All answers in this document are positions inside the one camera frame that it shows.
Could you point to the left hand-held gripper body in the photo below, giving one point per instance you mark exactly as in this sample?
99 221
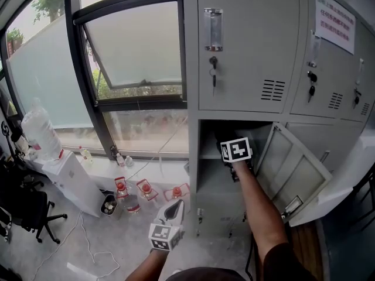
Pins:
162 236

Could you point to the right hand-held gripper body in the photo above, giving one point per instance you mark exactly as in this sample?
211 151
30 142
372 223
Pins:
237 151

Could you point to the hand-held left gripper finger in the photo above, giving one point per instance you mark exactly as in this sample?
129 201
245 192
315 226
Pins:
165 217
180 215

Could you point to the grey metal locker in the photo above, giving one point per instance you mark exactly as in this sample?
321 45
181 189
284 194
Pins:
249 69

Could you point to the person's right forearm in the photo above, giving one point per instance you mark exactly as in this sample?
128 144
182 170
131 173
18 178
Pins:
260 209

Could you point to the person's left forearm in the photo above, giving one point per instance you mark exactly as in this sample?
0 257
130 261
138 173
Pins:
149 265

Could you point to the grey locker door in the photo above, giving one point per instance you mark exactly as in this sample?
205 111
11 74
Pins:
293 168

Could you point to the small grey trash bin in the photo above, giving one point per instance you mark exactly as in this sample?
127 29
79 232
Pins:
109 208

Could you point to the black key in lock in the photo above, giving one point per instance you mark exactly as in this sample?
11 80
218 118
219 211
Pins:
311 82
356 98
214 75

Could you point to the person's dark shirt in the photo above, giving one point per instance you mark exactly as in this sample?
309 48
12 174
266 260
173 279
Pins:
234 274

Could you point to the white water dispenser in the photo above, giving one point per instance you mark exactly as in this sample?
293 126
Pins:
76 183

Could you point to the brown wooden board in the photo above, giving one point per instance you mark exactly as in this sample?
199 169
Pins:
304 250

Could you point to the black office chair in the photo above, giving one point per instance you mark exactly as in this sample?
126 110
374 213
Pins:
26 209

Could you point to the large clear water jug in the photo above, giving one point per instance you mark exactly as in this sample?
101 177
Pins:
41 130

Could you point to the white paper notice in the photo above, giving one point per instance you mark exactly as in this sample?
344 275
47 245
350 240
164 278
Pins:
335 19

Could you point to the black high-back chair with headrest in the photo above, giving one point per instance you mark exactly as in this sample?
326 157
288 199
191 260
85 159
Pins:
11 145

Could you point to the black window frame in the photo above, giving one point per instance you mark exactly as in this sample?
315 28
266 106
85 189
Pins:
79 69

